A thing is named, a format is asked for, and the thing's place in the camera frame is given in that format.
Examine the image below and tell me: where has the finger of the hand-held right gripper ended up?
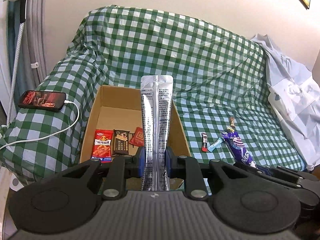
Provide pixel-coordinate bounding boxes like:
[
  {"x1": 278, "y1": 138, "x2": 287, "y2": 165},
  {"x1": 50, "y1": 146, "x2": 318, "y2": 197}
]
[
  {"x1": 234, "y1": 162, "x2": 302, "y2": 190},
  {"x1": 276, "y1": 165, "x2": 320, "y2": 180}
]

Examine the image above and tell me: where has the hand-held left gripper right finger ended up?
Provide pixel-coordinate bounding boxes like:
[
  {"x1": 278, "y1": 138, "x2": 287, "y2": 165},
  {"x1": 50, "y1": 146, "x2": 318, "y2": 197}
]
[{"x1": 165, "y1": 147, "x2": 250, "y2": 200}]

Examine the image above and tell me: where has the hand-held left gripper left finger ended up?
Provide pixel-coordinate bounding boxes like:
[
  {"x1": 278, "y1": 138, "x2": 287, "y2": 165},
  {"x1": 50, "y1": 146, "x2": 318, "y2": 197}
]
[{"x1": 60, "y1": 146, "x2": 146, "y2": 200}]

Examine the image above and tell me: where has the small red packet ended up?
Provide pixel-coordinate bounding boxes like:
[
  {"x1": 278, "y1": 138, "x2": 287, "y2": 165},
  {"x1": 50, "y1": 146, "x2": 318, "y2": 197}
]
[{"x1": 129, "y1": 127, "x2": 145, "y2": 147}]

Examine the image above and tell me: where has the dark brown snack packet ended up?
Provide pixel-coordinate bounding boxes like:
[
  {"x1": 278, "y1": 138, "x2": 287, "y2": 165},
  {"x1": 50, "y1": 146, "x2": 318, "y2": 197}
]
[{"x1": 112, "y1": 129, "x2": 130, "y2": 155}]

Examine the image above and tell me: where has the purple snack packet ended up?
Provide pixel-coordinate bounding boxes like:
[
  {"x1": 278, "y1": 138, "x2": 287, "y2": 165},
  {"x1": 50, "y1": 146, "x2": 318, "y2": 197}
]
[{"x1": 220, "y1": 130, "x2": 258, "y2": 168}]

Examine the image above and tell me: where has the red black stick sachet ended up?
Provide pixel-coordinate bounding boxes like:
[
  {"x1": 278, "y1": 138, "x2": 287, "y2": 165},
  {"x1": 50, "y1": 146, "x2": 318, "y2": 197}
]
[{"x1": 201, "y1": 132, "x2": 209, "y2": 152}]

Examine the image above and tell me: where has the large red snack packet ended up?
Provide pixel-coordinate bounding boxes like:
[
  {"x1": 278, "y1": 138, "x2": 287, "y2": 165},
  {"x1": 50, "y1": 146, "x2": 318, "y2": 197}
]
[{"x1": 91, "y1": 129, "x2": 112, "y2": 163}]

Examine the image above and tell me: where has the silver stick packet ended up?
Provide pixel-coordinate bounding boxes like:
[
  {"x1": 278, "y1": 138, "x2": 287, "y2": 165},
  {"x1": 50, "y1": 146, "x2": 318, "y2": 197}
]
[{"x1": 140, "y1": 74, "x2": 174, "y2": 192}]

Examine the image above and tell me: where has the light blue sachet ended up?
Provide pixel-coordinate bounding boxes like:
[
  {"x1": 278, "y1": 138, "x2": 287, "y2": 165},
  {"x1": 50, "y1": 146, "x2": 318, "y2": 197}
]
[{"x1": 208, "y1": 138, "x2": 223, "y2": 153}]

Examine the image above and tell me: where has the cardboard box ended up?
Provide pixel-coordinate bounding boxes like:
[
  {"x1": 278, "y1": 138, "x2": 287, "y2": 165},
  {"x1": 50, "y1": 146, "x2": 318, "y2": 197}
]
[{"x1": 79, "y1": 85, "x2": 192, "y2": 188}]

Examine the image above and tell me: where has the white cloth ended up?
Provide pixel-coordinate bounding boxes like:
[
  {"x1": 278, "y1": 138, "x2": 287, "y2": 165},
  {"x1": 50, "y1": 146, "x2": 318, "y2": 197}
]
[{"x1": 250, "y1": 34, "x2": 320, "y2": 172}]

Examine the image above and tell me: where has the green checkered cloth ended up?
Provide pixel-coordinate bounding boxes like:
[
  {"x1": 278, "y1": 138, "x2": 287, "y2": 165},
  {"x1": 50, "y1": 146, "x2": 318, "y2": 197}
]
[{"x1": 0, "y1": 5, "x2": 310, "y2": 195}]

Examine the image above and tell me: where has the black smartphone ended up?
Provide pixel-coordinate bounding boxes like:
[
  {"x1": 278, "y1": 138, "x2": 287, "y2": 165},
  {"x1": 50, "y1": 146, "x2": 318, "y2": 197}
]
[{"x1": 18, "y1": 90, "x2": 67, "y2": 112}]

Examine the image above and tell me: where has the grey curtain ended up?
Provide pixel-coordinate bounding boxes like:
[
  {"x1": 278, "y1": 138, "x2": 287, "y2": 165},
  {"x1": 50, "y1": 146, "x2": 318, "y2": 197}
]
[{"x1": 24, "y1": 0, "x2": 48, "y2": 83}]

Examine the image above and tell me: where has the white charging cable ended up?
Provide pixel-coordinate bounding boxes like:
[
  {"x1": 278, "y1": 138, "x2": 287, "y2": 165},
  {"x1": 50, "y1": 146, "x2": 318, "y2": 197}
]
[{"x1": 0, "y1": 100, "x2": 80, "y2": 152}]

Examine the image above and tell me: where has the white window frame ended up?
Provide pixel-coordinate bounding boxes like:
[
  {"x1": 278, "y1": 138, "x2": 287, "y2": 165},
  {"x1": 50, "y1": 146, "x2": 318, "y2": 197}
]
[{"x1": 0, "y1": 5, "x2": 13, "y2": 125}]

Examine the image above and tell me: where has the black garment steamer with hose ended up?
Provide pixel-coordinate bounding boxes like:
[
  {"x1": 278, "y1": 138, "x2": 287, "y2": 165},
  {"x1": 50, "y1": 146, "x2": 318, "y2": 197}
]
[{"x1": 6, "y1": 0, "x2": 33, "y2": 128}]

